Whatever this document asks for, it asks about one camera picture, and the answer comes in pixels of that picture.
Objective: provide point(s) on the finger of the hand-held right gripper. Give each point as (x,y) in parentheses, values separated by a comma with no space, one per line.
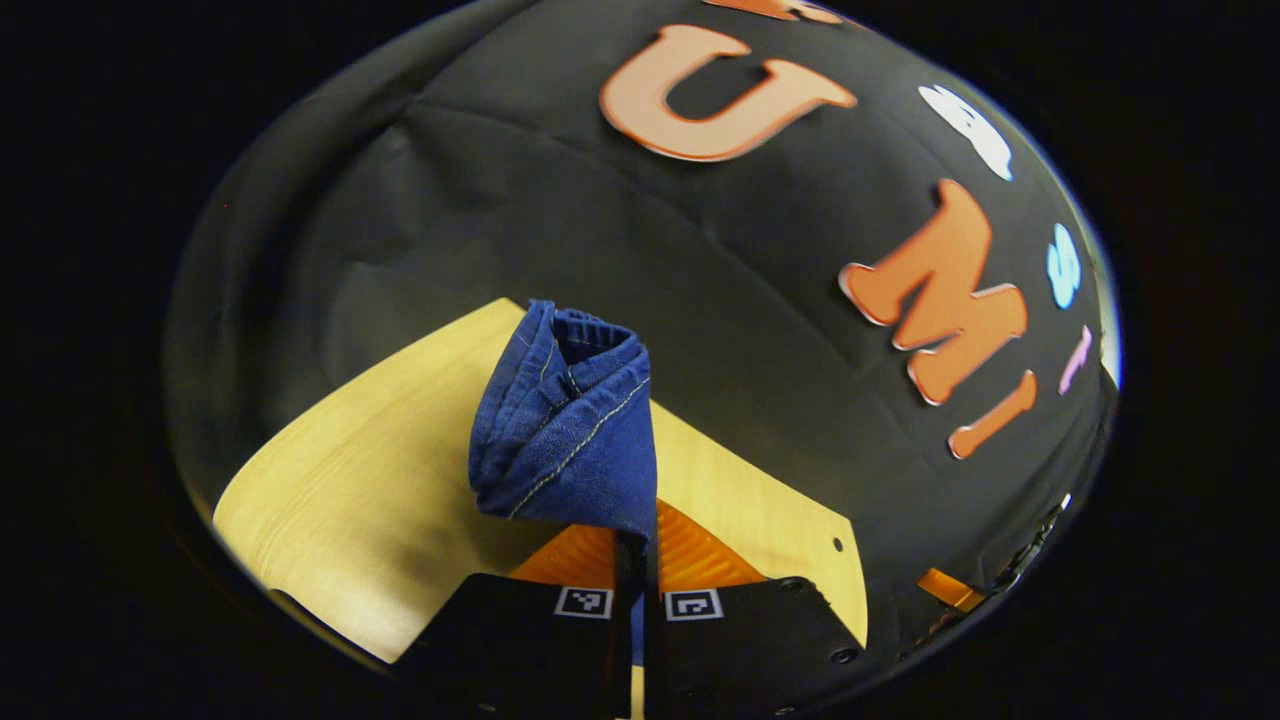
(950,589)

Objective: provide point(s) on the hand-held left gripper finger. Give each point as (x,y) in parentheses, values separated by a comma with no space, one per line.
(648,575)
(625,580)

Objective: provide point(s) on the blue denim jeans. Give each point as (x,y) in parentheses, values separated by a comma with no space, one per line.
(570,440)

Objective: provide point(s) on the black backdrop cloth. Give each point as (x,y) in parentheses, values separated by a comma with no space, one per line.
(500,200)

